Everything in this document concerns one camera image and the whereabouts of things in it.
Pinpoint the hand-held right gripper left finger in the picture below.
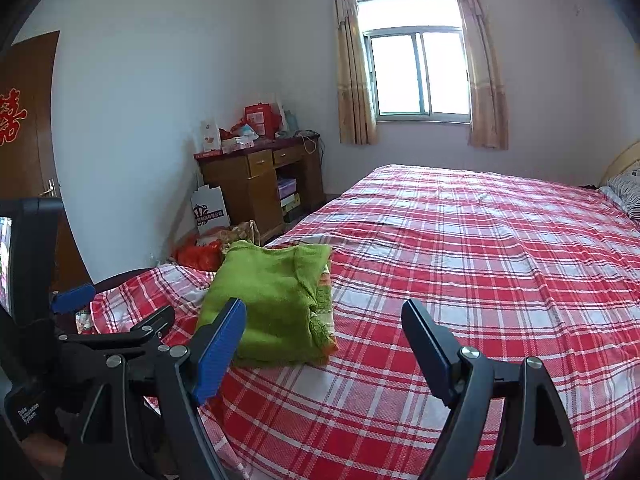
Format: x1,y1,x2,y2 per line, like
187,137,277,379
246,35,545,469
62,297,248,480

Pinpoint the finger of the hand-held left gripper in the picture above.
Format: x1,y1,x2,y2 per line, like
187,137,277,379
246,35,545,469
55,305,177,361
49,283,97,313

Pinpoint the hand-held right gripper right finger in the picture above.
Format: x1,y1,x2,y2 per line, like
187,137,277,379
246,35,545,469
401,298,586,480

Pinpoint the green striped knitted sweater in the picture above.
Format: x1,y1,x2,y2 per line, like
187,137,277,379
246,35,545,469
194,240,338,368

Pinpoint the dark bed footboard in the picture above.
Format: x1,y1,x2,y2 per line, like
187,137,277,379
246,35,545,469
92,270,166,293

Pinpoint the red plastic bag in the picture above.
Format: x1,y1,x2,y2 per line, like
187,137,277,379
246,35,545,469
176,240,223,271

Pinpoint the bed with red plaid sheet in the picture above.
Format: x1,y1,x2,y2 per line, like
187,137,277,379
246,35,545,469
90,164,640,480

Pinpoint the brown wooden door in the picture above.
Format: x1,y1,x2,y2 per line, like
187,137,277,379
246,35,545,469
0,30,93,293

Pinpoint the brown patterned bag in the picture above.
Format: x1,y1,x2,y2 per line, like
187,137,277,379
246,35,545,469
227,220,261,246

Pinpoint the white paper bag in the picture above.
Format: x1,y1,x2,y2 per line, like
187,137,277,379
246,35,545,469
190,185,231,235

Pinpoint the red paper door decoration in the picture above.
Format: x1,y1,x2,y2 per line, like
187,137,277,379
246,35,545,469
0,89,28,147

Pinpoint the brown wooden desk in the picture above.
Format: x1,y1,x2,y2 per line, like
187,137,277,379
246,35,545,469
194,137,327,243

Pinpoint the white upright card box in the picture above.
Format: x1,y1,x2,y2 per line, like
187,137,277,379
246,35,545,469
201,119,222,153

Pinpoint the red gift box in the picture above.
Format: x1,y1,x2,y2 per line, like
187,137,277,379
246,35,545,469
244,102,282,138

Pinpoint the grey patterned pillow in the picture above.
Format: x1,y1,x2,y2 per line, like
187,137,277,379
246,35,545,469
605,160,640,223

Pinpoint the light wooden headboard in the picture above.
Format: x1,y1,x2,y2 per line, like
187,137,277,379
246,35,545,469
599,141,640,188

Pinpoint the beige patterned curtain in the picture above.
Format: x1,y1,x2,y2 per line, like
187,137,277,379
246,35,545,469
330,0,378,146
450,0,510,151

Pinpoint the sliding glass window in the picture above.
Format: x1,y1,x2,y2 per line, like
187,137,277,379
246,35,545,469
357,0,472,123

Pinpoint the thin cable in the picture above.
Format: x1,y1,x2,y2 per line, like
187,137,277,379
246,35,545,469
295,130,321,156

